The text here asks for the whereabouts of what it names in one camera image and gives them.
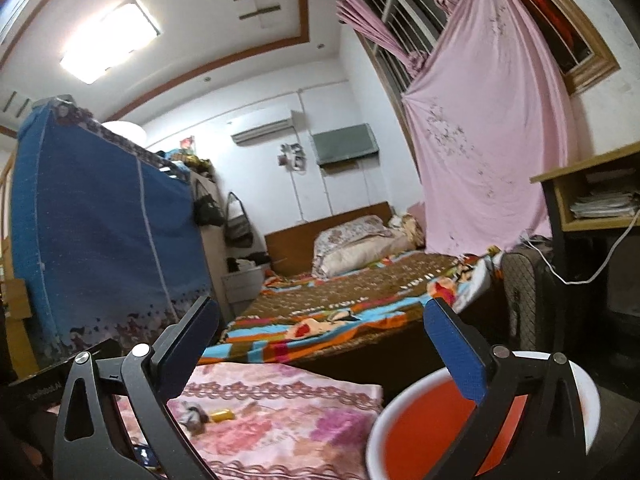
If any yellow floral cloth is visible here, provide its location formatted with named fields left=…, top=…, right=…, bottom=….
left=389, top=212, right=426, bottom=248

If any grey wrapper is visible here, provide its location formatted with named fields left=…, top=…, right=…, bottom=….
left=180, top=401, right=211, bottom=433

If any red cloth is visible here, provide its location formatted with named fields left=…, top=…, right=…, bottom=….
left=487, top=0, right=576, bottom=46

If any rectangular ceiling light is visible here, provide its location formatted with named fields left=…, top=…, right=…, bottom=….
left=59, top=0, right=162, bottom=86

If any blue fabric wardrobe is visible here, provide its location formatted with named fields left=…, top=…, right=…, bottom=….
left=10, top=100, right=216, bottom=366

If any wooden desk with shelf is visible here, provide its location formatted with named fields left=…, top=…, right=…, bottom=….
left=530, top=142, right=640, bottom=281

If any green covered wall television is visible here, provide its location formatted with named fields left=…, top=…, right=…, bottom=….
left=311, top=124, right=377, bottom=166

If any beige pillow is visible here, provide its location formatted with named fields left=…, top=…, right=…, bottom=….
left=312, top=237, right=416, bottom=278

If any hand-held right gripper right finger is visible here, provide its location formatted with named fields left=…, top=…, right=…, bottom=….
left=423, top=298, right=588, bottom=480

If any white nightstand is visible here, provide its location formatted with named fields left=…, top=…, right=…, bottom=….
left=221, top=265, right=268, bottom=316

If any brown wooden bed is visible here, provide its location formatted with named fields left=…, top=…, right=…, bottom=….
left=264, top=201, right=503, bottom=396

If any orange basin with white rim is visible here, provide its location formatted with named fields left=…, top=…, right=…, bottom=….
left=367, top=352, right=598, bottom=480

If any wall socket with chargers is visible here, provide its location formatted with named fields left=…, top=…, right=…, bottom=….
left=277, top=142, right=307, bottom=172

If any white cable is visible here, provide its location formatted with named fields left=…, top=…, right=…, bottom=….
left=520, top=227, right=640, bottom=285

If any floral pillow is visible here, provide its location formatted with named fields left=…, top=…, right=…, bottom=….
left=314, top=215, right=388, bottom=261

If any tall beige cupboard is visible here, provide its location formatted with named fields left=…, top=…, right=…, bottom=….
left=197, top=160, right=231, bottom=311

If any light wooden cabinet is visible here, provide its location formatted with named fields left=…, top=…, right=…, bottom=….
left=0, top=155, right=31, bottom=376

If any clutter on cupboard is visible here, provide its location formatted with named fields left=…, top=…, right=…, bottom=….
left=165, top=150, right=216, bottom=181

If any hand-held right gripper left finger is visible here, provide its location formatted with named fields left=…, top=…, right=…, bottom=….
left=52, top=296, right=221, bottom=480

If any pink floral blanket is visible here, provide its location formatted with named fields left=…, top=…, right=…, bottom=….
left=115, top=362, right=383, bottom=480

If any stack of papers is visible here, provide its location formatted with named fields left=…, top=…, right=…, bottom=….
left=570, top=170, right=640, bottom=220

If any white air conditioner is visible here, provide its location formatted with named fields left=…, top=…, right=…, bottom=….
left=231, top=119, right=293, bottom=145

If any black handbag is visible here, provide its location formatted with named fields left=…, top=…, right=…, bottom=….
left=192, top=180, right=226, bottom=227

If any grey tote bag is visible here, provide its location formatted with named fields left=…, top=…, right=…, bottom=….
left=223, top=191, right=254, bottom=248

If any dark blue patterned sock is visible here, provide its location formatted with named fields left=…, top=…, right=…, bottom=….
left=132, top=441, right=163, bottom=478

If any pink hanging sheet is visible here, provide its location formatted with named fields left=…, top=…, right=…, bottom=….
left=402, top=0, right=576, bottom=256

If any dark clothes pile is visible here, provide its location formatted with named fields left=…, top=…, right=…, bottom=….
left=226, top=252, right=271, bottom=273

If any black quilted bag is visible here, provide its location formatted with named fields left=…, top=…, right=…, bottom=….
left=500, top=245, right=566, bottom=356

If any barred window with wooden frame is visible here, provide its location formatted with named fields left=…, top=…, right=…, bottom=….
left=347, top=0, right=621, bottom=96

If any bed with colourful blanket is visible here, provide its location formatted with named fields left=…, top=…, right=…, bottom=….
left=197, top=247, right=503, bottom=366

